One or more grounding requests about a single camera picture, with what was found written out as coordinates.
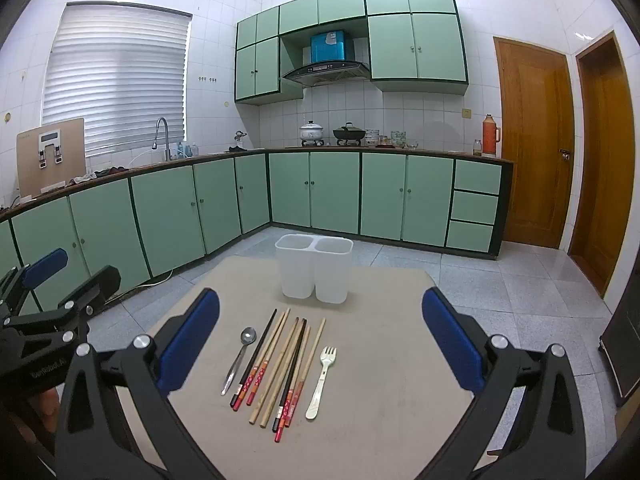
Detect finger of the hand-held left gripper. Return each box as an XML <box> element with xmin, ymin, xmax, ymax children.
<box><xmin>0</xmin><ymin>247</ymin><xmax>69</xmax><ymax>318</ymax></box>
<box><xmin>5</xmin><ymin>265</ymin><xmax>122</xmax><ymax>345</ymax></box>

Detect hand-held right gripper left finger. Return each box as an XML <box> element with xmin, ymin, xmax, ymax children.
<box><xmin>54</xmin><ymin>287</ymin><xmax>231</xmax><ymax>480</ymax></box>

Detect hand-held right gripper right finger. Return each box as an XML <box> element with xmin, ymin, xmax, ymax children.
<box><xmin>421</xmin><ymin>287</ymin><xmax>588</xmax><ymax>480</ymax></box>

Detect metal spoon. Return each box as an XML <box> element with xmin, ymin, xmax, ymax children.
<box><xmin>220</xmin><ymin>327</ymin><xmax>257</xmax><ymax>396</ymax></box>

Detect black chopstick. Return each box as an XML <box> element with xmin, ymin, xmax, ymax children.
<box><xmin>272</xmin><ymin>318</ymin><xmax>308</xmax><ymax>433</ymax></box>
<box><xmin>230</xmin><ymin>308</ymin><xmax>278</xmax><ymax>407</ymax></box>

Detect red patterned wooden chopstick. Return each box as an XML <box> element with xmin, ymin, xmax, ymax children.
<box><xmin>283</xmin><ymin>317</ymin><xmax>327</xmax><ymax>427</ymax></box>
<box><xmin>245</xmin><ymin>316</ymin><xmax>301</xmax><ymax>407</ymax></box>
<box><xmin>273</xmin><ymin>325</ymin><xmax>313</xmax><ymax>443</ymax></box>
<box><xmin>232</xmin><ymin>308</ymin><xmax>291</xmax><ymax>412</ymax></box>

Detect plain wooden chopstick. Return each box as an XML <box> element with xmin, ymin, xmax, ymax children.
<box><xmin>259</xmin><ymin>325</ymin><xmax>312</xmax><ymax>428</ymax></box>

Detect white double utensil holder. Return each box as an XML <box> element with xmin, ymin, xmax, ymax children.
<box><xmin>274</xmin><ymin>233</ymin><xmax>354</xmax><ymax>305</ymax></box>

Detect cream plastic fork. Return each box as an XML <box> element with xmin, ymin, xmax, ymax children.
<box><xmin>305</xmin><ymin>345</ymin><xmax>337</xmax><ymax>420</ymax></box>

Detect person's left hand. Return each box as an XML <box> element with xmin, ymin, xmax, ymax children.
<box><xmin>27</xmin><ymin>389</ymin><xmax>63</xmax><ymax>433</ymax></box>

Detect cardboard box with picture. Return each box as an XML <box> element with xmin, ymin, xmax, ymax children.
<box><xmin>16</xmin><ymin>118</ymin><xmax>87</xmax><ymax>197</ymax></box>

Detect green cabinet drawer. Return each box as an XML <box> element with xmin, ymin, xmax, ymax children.
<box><xmin>446</xmin><ymin>220</ymin><xmax>495</xmax><ymax>253</ymax></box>
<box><xmin>450</xmin><ymin>191</ymin><xmax>499</xmax><ymax>225</ymax></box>
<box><xmin>454</xmin><ymin>158</ymin><xmax>502</xmax><ymax>196</ymax></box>

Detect crumpled dish cloths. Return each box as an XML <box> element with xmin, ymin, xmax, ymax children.
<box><xmin>70</xmin><ymin>166</ymin><xmax>131</xmax><ymax>184</ymax></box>

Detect chrome kitchen faucet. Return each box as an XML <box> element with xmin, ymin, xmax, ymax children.
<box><xmin>152</xmin><ymin>117</ymin><xmax>172</xmax><ymax>162</ymax></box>

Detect dark furniture cabinet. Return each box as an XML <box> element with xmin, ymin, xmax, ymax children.
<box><xmin>597</xmin><ymin>280</ymin><xmax>640</xmax><ymax>408</ymax></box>

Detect brown kitchen countertop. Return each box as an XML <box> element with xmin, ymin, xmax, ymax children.
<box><xmin>0</xmin><ymin>146</ymin><xmax>515</xmax><ymax>223</ymax></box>

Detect green base cabinets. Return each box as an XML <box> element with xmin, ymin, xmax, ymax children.
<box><xmin>0</xmin><ymin>152</ymin><xmax>514</xmax><ymax>321</ymax></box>

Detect white window blind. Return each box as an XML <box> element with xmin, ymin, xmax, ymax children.
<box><xmin>41</xmin><ymin>2</ymin><xmax>193</xmax><ymax>157</ymax></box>

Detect orange thermos flask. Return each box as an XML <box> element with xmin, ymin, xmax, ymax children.
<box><xmin>481</xmin><ymin>114</ymin><xmax>501</xmax><ymax>157</ymax></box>

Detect plain wooden door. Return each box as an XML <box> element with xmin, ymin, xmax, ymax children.
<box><xmin>567</xmin><ymin>30</ymin><xmax>637</xmax><ymax>298</ymax></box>

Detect black wok with lid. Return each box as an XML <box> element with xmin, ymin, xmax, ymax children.
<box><xmin>332</xmin><ymin>122</ymin><xmax>367</xmax><ymax>143</ymax></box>

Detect white cooking pot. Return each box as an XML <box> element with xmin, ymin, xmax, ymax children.
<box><xmin>299</xmin><ymin>120</ymin><xmax>326</xmax><ymax>144</ymax></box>

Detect blue hood chimney cover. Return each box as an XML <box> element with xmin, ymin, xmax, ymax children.
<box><xmin>310</xmin><ymin>30</ymin><xmax>347</xmax><ymax>63</ymax></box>

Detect white floor cable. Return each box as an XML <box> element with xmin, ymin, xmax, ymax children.
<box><xmin>135</xmin><ymin>269</ymin><xmax>174</xmax><ymax>288</ymax></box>

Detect white bracket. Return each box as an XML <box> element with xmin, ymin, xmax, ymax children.
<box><xmin>36</xmin><ymin>130</ymin><xmax>66</xmax><ymax>165</ymax></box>

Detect wooden door with handle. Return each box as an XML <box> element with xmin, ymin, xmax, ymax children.
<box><xmin>493</xmin><ymin>36</ymin><xmax>576</xmax><ymax>250</ymax></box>

